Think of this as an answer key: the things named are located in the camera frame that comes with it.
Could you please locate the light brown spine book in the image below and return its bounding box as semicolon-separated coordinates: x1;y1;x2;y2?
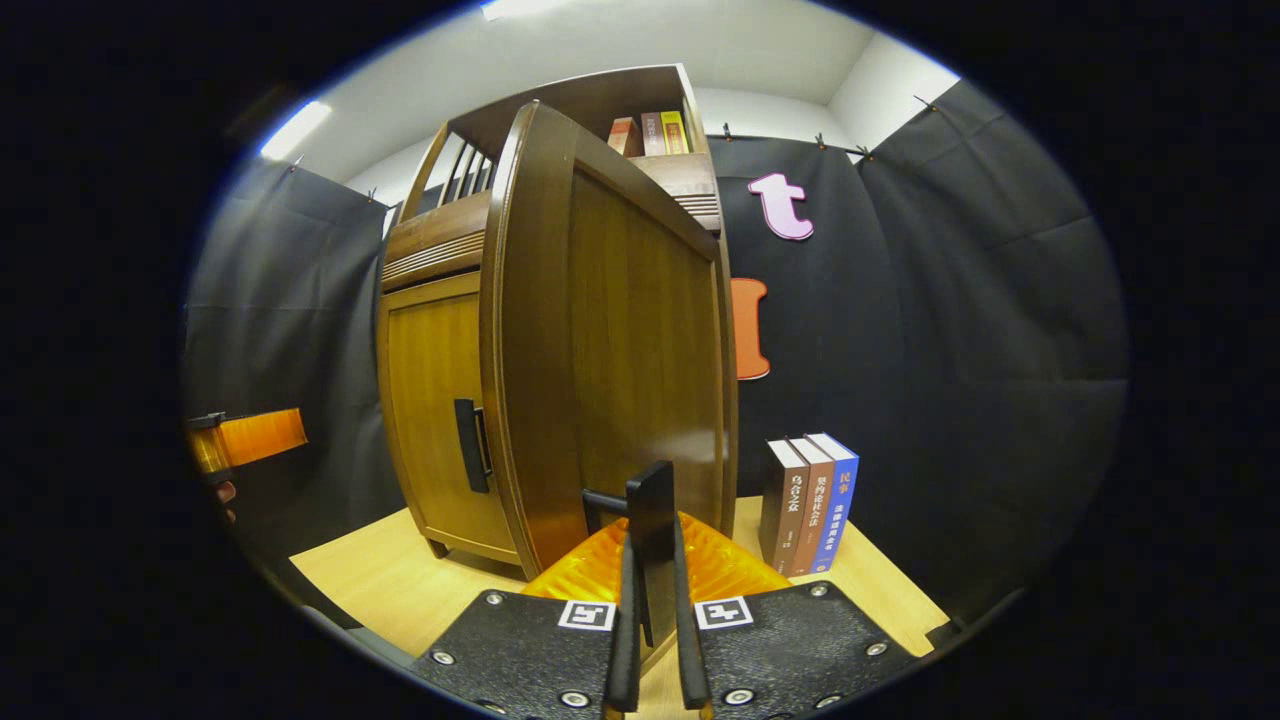
787;436;836;578

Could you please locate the black door handle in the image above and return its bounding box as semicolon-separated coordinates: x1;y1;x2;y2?
583;460;676;646
454;398;493;494

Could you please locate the narrow ceiling light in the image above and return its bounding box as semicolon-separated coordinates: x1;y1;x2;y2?
260;100;333;161

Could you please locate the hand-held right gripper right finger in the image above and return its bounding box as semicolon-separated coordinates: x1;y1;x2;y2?
672;512;919;716

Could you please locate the blue spine book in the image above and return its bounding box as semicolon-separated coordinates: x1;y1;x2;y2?
806;432;860;574

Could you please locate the dark brown spine book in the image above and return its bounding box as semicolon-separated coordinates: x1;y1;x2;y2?
758;438;811;578

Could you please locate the wooden double-door shoe cabinet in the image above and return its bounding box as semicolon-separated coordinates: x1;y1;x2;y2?
375;63;741;581

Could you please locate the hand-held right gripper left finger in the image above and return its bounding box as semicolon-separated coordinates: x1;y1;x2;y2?
413;515;643;716

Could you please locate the black backdrop cloth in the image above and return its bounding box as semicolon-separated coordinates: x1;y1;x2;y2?
185;80;1131;626

